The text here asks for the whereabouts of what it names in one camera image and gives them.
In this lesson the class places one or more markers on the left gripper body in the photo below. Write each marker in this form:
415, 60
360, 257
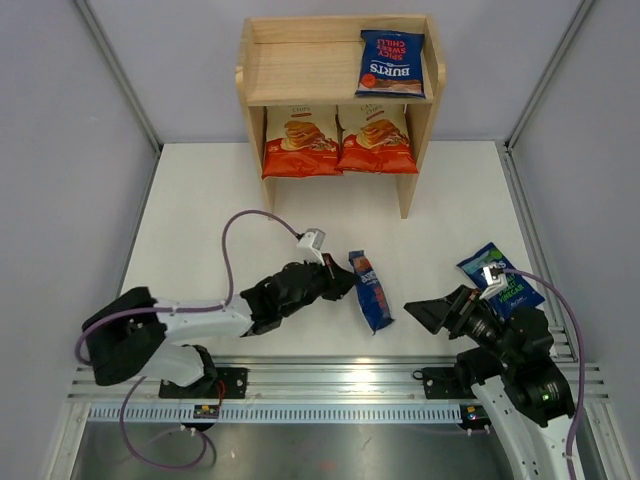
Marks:
325, 275

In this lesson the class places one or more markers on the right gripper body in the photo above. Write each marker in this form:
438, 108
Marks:
461, 310

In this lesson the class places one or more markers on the blue Burts chilli bag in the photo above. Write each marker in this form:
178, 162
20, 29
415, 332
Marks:
370, 293
391, 64

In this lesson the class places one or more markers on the cassava chips bag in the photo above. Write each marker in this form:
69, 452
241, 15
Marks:
301, 141
375, 139

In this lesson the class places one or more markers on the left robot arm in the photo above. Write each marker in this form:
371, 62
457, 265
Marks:
138, 334

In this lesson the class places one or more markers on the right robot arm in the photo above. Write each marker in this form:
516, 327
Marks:
514, 387

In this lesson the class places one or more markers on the wooden two-tier shelf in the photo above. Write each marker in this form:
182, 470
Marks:
286, 61

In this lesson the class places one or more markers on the blue Burts salt vinegar bag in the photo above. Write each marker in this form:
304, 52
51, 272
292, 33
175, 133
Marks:
519, 292

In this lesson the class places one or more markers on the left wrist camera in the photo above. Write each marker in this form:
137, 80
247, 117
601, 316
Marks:
310, 245

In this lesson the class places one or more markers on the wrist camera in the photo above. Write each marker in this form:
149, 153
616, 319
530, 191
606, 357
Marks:
496, 280
310, 245

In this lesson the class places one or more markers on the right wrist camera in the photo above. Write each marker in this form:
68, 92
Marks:
496, 280

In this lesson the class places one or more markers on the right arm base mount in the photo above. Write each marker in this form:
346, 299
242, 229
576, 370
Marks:
442, 383

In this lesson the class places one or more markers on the aluminium mounting rail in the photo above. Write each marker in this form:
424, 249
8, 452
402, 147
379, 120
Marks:
286, 390

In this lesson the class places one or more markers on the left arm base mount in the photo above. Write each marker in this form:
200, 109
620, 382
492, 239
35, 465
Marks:
230, 383

